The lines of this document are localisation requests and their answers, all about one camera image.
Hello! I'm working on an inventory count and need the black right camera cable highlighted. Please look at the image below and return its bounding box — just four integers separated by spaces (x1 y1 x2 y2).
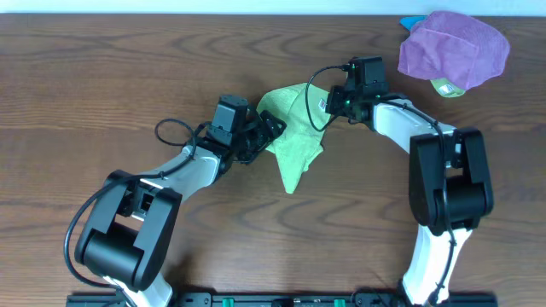
305 63 458 306

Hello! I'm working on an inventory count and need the blue cloth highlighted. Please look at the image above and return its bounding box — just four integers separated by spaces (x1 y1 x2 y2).
399 15 427 32

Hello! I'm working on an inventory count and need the light green cloth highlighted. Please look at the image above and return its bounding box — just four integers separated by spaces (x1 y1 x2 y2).
257 83 330 194

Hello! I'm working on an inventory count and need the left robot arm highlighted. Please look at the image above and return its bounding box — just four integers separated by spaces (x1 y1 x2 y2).
63 107 287 306

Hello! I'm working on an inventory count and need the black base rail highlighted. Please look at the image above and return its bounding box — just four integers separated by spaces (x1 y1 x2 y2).
65 292 498 307

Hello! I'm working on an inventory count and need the purple cloth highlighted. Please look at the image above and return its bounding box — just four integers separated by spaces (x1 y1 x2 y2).
398 11 510 91

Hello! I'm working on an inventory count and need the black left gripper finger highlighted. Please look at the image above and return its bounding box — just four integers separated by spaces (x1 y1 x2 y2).
257 110 277 128
260 118 287 150

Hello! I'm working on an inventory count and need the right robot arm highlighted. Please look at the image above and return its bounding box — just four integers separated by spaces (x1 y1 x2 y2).
325 85 494 306

